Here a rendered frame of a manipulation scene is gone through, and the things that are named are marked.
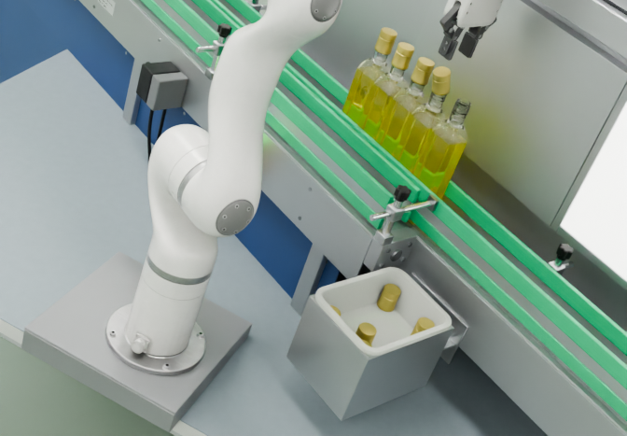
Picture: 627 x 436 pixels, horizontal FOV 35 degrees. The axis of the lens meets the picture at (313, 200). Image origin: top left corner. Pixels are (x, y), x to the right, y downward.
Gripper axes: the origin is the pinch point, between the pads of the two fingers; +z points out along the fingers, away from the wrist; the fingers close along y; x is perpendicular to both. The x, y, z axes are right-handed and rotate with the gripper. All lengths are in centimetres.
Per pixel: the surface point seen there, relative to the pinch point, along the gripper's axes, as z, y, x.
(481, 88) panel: 10.2, -12.4, 0.3
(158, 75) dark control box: 39, 23, -58
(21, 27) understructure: 73, 15, -138
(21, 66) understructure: 85, 15, -135
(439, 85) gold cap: 7.6, 1.8, 0.9
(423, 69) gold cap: 7.7, 1.1, -4.7
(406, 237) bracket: 34.2, 8.6, 12.5
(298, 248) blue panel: 53, 13, -9
